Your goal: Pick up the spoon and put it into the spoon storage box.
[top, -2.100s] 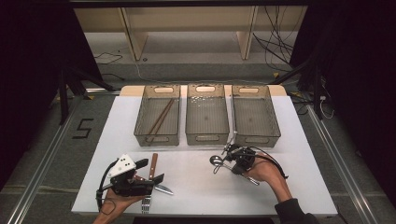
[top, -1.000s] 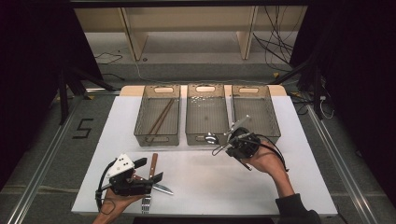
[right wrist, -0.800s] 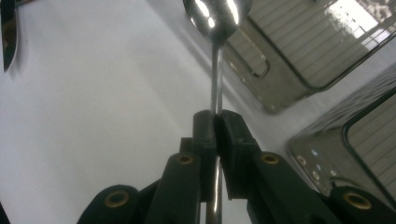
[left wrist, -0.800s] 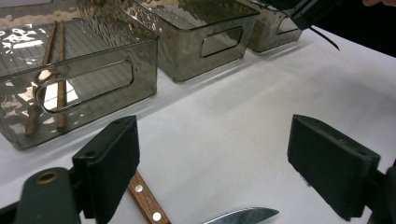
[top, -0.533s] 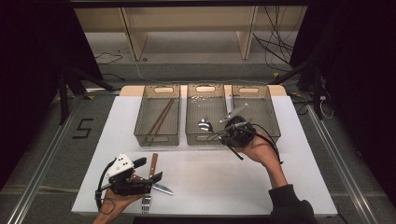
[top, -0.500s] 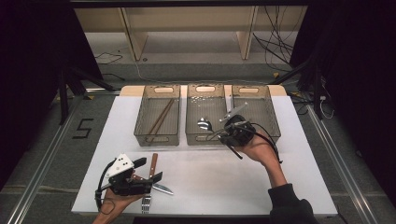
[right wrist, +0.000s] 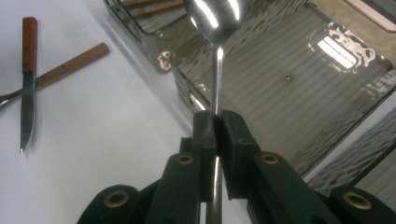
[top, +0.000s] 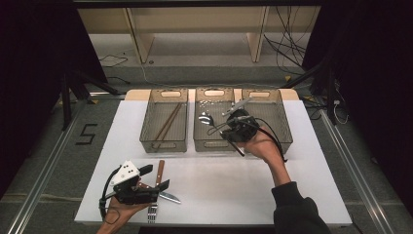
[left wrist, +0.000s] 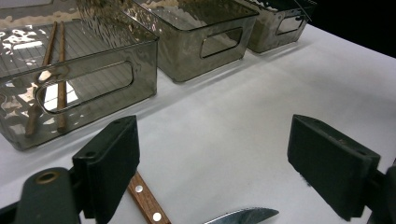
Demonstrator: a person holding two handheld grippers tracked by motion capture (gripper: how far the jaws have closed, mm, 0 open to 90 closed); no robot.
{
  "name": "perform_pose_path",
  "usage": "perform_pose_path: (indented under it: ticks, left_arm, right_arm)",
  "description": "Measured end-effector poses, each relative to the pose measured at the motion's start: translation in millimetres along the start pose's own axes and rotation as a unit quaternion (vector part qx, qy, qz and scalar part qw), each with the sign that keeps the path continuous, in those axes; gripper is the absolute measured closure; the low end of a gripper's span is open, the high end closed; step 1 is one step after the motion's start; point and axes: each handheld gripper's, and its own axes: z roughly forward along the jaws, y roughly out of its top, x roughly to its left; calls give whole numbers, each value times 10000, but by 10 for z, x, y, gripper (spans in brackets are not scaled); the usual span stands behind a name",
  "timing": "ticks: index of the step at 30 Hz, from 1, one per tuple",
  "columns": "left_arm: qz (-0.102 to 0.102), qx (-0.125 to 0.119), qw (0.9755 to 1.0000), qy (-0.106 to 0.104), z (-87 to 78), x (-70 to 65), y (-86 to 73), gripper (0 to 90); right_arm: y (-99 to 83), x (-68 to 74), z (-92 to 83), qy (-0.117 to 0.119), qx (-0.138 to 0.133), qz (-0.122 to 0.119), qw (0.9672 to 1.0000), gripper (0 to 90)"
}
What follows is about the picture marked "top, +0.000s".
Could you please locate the light wooden desk frame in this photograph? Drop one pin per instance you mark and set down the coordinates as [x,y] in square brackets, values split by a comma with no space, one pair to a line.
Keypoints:
[201,19]

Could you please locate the brown wooden chopstick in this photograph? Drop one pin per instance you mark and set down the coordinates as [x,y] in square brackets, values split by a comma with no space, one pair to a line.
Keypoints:
[167,122]
[171,122]

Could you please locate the silver metal spoon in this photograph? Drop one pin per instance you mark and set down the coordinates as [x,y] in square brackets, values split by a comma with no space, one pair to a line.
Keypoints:
[206,119]

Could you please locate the person's left hand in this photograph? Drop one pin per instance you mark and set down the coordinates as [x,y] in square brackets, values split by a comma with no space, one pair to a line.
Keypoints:
[125,211]

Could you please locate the grey transparent plastic bin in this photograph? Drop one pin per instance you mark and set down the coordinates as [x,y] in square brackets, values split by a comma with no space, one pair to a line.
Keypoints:
[165,130]
[211,139]
[276,113]

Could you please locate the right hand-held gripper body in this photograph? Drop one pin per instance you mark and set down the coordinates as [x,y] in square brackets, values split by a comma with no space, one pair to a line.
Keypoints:
[243,128]

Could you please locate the black curtain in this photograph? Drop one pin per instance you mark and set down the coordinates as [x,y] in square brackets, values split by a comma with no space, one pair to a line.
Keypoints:
[373,81]
[39,81]

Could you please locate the aluminium floor rail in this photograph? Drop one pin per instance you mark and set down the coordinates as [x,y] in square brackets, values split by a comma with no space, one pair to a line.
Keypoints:
[42,180]
[354,169]

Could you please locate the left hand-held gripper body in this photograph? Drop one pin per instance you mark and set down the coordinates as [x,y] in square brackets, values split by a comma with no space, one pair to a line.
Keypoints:
[136,195]

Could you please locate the person's right hand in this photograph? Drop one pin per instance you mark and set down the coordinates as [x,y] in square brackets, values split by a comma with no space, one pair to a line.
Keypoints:
[264,146]

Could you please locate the black metal stand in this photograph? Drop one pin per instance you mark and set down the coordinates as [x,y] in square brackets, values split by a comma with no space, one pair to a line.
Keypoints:
[66,104]
[330,94]

